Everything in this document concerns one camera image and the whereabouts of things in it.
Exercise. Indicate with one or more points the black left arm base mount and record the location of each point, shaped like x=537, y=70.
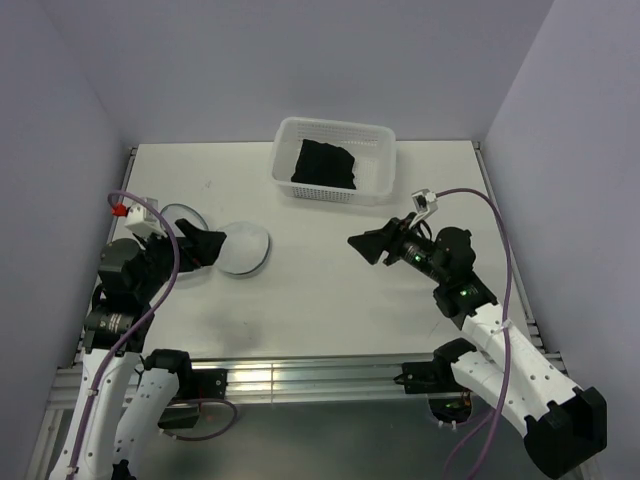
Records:
x=209, y=383

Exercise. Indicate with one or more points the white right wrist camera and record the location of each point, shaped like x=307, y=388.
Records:
x=425, y=203

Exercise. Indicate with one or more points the aluminium extrusion rail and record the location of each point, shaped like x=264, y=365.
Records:
x=311, y=379

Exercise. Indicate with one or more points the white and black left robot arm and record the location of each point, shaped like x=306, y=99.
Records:
x=123, y=395

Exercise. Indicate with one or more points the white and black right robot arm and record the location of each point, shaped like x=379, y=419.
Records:
x=562, y=424

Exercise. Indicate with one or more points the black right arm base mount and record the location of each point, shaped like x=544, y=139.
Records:
x=429, y=377

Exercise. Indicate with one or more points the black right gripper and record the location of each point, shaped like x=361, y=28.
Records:
x=392, y=236

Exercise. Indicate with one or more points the white perforated plastic basket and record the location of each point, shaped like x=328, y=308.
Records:
x=374, y=149

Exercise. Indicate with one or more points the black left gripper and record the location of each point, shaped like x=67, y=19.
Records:
x=203, y=246

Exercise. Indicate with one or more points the black bra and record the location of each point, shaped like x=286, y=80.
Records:
x=323, y=164

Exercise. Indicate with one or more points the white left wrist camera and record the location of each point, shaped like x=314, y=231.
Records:
x=138, y=220

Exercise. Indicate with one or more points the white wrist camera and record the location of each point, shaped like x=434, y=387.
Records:
x=425, y=203
x=138, y=220

